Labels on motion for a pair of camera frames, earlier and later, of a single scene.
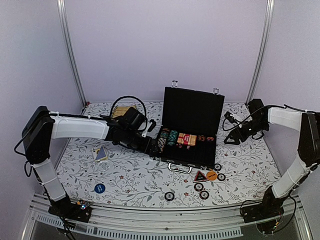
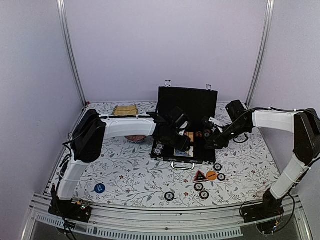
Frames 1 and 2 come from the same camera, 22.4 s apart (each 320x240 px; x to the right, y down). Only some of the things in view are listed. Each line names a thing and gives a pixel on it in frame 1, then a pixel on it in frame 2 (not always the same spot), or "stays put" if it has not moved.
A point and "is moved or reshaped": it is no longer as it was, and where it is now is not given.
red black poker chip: x=198 y=186 stays put
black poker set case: x=191 y=119 is moved or reshaped
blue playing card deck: x=99 y=154 → x=188 y=153
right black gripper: x=234 y=133 → x=221 y=142
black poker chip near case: x=217 y=167 stays put
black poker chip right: x=221 y=177 stays put
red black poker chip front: x=204 y=195 stays put
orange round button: x=211 y=175 stays put
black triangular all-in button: x=200 y=177 stays put
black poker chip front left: x=169 y=196 stays put
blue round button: x=99 y=188 stays put
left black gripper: x=146 y=146 → x=184 y=145
